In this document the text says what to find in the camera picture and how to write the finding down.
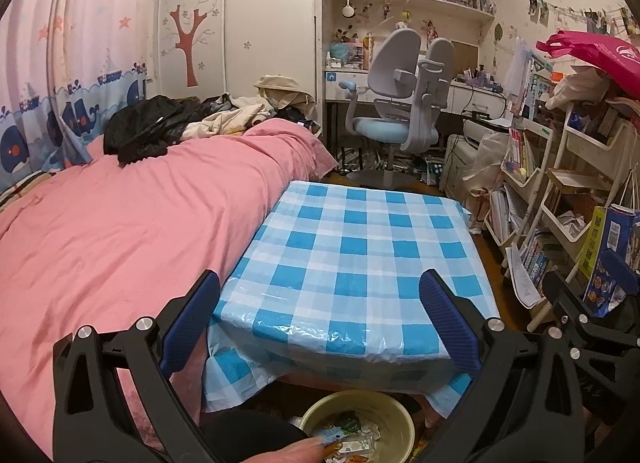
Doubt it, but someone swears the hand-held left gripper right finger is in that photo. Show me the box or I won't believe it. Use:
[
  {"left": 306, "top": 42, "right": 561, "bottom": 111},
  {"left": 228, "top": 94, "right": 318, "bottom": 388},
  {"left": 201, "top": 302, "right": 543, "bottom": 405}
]
[{"left": 419, "top": 269, "right": 586, "bottom": 463}]

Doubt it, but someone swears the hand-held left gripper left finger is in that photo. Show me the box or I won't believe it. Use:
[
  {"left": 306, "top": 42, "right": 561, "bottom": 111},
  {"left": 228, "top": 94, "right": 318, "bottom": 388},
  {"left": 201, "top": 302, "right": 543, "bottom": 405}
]
[{"left": 52, "top": 269, "right": 221, "bottom": 463}]

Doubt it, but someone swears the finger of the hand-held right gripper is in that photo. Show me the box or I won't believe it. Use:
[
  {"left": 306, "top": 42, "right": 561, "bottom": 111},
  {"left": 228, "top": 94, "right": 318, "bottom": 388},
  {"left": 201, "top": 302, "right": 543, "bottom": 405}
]
[
  {"left": 542, "top": 270, "right": 601, "bottom": 339},
  {"left": 600, "top": 248, "right": 640, "bottom": 294}
]

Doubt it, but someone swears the yellow waste bin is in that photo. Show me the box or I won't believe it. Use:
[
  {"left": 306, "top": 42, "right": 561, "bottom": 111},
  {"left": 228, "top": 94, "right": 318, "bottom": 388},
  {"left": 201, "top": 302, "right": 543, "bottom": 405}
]
[{"left": 299, "top": 390, "right": 416, "bottom": 463}]

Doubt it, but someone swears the clear plastic bottle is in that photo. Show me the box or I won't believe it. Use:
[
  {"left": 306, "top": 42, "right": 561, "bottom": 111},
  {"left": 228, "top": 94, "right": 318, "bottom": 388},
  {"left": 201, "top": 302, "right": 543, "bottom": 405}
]
[{"left": 325, "top": 434, "right": 378, "bottom": 455}]

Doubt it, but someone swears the blue paper bag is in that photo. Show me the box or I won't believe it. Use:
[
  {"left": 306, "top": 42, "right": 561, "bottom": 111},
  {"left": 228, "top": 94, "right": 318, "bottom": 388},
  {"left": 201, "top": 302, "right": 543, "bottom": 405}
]
[{"left": 580, "top": 188, "right": 640, "bottom": 319}]

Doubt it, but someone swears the white shelf cart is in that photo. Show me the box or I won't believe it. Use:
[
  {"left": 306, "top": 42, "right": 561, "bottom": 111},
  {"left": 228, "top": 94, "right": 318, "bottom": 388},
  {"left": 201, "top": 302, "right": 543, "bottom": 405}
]
[
  {"left": 525, "top": 103, "right": 640, "bottom": 334},
  {"left": 484, "top": 118, "right": 561, "bottom": 289}
]

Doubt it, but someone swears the blue white checked tablecloth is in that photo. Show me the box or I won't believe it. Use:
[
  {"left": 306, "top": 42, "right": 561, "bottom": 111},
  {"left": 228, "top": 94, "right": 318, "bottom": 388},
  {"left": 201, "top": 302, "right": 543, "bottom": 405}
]
[{"left": 202, "top": 180, "right": 501, "bottom": 419}]

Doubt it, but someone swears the pink blanket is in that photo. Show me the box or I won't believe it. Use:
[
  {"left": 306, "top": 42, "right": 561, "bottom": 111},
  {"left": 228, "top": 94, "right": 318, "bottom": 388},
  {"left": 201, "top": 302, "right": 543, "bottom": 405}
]
[{"left": 0, "top": 119, "right": 341, "bottom": 459}]

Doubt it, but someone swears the white ribbed appliance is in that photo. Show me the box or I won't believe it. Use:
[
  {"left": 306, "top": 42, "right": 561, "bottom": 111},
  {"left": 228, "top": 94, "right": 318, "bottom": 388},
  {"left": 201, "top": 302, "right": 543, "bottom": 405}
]
[{"left": 442, "top": 134, "right": 473, "bottom": 198}]

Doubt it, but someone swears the clear plastic bag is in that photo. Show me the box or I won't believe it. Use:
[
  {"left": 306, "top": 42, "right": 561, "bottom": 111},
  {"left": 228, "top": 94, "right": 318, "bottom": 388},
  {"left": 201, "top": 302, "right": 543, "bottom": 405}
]
[{"left": 462, "top": 133, "right": 511, "bottom": 194}]

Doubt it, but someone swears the beige cloth bag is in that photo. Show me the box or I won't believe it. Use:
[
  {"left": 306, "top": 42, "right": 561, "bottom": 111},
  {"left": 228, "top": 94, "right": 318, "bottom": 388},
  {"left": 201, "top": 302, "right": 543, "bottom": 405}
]
[{"left": 545, "top": 65, "right": 616, "bottom": 111}]

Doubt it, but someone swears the white printer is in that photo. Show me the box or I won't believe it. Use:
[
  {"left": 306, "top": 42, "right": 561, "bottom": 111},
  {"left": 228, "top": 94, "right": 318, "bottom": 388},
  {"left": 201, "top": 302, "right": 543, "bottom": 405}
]
[{"left": 462, "top": 120, "right": 513, "bottom": 146}]

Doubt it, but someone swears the black jacket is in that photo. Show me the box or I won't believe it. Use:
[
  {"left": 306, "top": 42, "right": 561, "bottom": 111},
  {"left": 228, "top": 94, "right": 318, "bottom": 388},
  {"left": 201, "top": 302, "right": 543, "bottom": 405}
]
[{"left": 103, "top": 95, "right": 201, "bottom": 166}]

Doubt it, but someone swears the stack of upright books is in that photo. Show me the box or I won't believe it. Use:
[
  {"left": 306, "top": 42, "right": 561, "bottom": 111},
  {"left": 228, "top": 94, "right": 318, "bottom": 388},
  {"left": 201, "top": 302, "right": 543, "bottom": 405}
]
[{"left": 505, "top": 35, "right": 556, "bottom": 124}]

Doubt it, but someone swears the beige clothes pile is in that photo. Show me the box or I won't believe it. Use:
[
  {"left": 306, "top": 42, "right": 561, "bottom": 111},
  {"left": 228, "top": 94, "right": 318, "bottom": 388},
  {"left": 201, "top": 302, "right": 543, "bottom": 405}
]
[{"left": 181, "top": 93, "right": 273, "bottom": 141}]

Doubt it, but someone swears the pink bag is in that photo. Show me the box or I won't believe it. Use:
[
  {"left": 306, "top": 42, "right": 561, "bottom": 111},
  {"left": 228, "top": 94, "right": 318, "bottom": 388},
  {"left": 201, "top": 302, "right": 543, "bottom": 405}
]
[{"left": 536, "top": 30, "right": 640, "bottom": 94}]

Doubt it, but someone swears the grey desk chair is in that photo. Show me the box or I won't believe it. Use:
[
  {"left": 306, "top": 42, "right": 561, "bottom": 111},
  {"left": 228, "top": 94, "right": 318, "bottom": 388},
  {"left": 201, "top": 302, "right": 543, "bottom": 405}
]
[{"left": 339, "top": 28, "right": 457, "bottom": 184}]

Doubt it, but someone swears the tan cloth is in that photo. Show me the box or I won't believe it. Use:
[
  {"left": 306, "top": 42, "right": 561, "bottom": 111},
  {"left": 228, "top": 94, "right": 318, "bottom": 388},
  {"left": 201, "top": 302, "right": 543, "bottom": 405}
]
[{"left": 253, "top": 74, "right": 317, "bottom": 111}]

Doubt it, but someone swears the whale print curtain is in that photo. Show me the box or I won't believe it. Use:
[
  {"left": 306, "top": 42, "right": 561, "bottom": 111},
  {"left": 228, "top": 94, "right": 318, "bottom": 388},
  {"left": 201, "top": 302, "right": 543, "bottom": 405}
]
[{"left": 0, "top": 0, "right": 166, "bottom": 194}]

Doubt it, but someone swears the white wardrobe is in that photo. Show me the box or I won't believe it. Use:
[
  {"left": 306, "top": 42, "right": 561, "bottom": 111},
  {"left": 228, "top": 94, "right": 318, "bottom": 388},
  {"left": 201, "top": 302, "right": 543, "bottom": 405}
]
[{"left": 157, "top": 0, "right": 321, "bottom": 108}]

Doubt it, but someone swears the red tree wall sticker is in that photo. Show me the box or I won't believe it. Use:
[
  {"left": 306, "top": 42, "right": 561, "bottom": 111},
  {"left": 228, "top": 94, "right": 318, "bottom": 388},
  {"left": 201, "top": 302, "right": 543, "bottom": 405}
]
[{"left": 169, "top": 4, "right": 208, "bottom": 88}]

